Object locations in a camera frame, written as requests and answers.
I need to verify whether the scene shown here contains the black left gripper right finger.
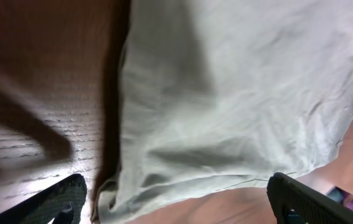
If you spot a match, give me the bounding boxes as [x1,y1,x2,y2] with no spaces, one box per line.
[267,172,353,224]

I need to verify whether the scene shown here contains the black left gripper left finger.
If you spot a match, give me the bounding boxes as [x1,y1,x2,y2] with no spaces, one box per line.
[0,174,87,224]

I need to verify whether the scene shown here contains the grey-green shorts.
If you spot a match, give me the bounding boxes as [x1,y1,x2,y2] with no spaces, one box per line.
[92,0,353,223]

